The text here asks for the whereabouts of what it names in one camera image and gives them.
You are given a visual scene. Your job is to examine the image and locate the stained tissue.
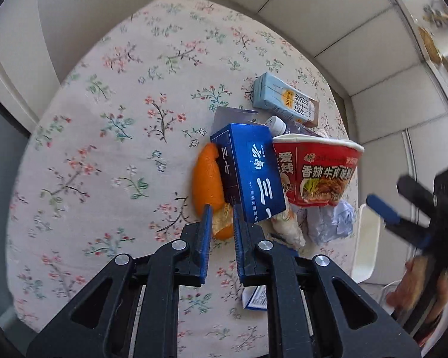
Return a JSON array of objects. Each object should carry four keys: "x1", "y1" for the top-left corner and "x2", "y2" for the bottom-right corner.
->
[{"x1": 271, "y1": 209, "x2": 307, "y2": 250}]

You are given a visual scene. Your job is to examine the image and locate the red instant noodle cup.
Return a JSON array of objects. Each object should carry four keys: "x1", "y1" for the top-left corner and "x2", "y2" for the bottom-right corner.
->
[{"x1": 272, "y1": 134, "x2": 365, "y2": 207}]

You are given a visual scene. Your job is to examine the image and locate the clear plastic bottle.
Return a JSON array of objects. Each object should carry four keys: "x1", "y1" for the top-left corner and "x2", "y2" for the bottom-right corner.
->
[{"x1": 266, "y1": 115, "x2": 322, "y2": 138}]

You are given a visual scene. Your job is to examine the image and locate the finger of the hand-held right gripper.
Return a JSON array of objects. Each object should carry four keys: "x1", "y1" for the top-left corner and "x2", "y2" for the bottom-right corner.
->
[
  {"x1": 366, "y1": 195, "x2": 432, "y2": 249},
  {"x1": 398, "y1": 175, "x2": 437, "y2": 213}
]

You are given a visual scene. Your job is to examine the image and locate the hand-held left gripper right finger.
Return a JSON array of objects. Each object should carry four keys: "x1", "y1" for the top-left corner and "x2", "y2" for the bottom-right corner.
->
[{"x1": 232, "y1": 205, "x2": 422, "y2": 358}]

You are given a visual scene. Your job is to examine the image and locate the white kitchen cabinets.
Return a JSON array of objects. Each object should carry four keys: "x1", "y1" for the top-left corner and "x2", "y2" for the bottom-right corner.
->
[{"x1": 187, "y1": 0, "x2": 448, "y2": 306}]

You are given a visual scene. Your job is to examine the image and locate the person's right hand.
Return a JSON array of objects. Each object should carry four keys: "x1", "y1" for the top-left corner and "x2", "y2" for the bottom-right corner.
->
[{"x1": 386, "y1": 257, "x2": 448, "y2": 340}]

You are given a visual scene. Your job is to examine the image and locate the small blue white box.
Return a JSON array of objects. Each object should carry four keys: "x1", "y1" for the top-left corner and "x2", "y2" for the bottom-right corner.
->
[{"x1": 243, "y1": 285, "x2": 268, "y2": 311}]

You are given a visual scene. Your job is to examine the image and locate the white plastic bin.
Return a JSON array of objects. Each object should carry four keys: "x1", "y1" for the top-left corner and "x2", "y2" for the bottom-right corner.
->
[{"x1": 353, "y1": 203, "x2": 381, "y2": 282}]

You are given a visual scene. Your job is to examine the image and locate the bluish crumpled paper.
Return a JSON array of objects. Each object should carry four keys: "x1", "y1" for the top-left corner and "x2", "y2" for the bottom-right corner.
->
[{"x1": 306, "y1": 200, "x2": 356, "y2": 245}]

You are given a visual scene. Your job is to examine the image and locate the blue cardboard box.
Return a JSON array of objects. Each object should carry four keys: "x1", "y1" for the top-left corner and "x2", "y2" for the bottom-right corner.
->
[{"x1": 210, "y1": 106, "x2": 287, "y2": 224}]

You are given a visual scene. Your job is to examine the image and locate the orange peel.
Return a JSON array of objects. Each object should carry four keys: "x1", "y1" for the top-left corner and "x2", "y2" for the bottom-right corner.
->
[{"x1": 192, "y1": 143, "x2": 234, "y2": 240}]

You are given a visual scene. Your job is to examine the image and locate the woven basket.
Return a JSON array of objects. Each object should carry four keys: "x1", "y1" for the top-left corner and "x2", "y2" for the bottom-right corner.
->
[{"x1": 418, "y1": 26, "x2": 443, "y2": 64}]

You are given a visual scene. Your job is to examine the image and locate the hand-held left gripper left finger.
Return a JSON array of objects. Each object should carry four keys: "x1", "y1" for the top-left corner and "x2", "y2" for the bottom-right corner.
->
[{"x1": 26, "y1": 204, "x2": 214, "y2": 358}]

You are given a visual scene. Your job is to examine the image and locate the light blue drink carton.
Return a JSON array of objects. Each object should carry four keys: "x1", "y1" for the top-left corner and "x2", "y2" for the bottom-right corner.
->
[{"x1": 253, "y1": 72, "x2": 319, "y2": 127}]

